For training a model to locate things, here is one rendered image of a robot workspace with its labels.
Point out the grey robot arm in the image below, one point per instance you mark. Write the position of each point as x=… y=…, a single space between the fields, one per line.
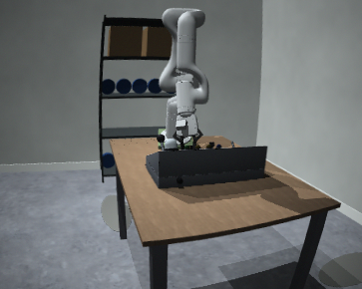
x=189 y=92

